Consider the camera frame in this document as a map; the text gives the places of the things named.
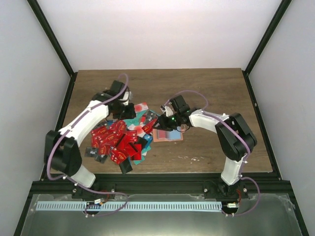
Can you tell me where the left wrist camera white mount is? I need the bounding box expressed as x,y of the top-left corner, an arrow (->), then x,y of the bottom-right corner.
121,91 -> 133,106

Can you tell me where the teal card pile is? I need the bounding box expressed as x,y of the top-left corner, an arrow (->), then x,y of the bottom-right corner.
131,146 -> 151,165
123,118 -> 139,130

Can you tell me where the black card at front edge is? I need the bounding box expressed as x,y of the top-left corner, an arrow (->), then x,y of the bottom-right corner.
119,159 -> 133,174

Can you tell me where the red VIP card front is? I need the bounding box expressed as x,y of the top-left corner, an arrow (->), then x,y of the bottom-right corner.
110,147 -> 127,164

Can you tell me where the pink leather card holder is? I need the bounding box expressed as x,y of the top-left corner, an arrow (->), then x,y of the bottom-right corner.
153,126 -> 184,142

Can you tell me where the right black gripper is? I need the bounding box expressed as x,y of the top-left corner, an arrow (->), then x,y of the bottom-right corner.
153,113 -> 181,132

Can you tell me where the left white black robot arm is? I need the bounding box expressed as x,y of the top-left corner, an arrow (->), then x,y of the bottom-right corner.
44,80 -> 135,199

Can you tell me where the black red striped card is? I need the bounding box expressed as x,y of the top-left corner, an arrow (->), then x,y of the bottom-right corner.
141,110 -> 159,125

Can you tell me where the black card low left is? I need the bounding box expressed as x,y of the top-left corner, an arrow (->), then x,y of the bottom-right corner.
95,154 -> 108,164

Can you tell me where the teal card front pile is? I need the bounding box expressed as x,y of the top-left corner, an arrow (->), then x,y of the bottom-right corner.
131,146 -> 151,165

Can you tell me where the purple cable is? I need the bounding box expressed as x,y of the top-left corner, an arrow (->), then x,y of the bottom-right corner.
163,90 -> 261,218
46,73 -> 130,218

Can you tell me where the black aluminium frame rail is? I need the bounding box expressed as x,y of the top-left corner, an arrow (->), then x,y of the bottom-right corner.
30,173 -> 293,195

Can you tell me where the white red circle card top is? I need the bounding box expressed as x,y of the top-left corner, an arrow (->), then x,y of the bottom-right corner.
134,102 -> 149,113

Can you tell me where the red card left pile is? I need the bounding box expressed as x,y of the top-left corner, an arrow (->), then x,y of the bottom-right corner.
91,120 -> 138,155

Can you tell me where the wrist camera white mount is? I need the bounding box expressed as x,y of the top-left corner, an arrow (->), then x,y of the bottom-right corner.
121,91 -> 133,106
160,105 -> 174,117

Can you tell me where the light blue slotted cable duct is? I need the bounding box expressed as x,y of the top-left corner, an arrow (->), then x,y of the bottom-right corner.
36,201 -> 222,212

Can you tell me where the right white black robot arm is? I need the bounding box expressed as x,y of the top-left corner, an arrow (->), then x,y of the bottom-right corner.
153,95 -> 257,198

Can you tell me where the red gold logo card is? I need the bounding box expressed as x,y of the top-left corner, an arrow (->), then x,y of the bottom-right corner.
141,120 -> 155,135

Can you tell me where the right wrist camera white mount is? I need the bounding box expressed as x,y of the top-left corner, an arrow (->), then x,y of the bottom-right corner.
160,105 -> 174,117

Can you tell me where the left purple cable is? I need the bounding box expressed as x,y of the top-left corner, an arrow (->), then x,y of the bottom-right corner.
46,73 -> 130,218

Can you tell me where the blue card under pile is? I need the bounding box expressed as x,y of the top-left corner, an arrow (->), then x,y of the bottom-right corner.
143,134 -> 153,148

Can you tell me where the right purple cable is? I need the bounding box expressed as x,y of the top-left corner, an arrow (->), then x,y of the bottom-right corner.
163,90 -> 261,218

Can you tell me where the teal card upper pile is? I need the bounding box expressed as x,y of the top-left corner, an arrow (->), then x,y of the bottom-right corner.
123,118 -> 139,130

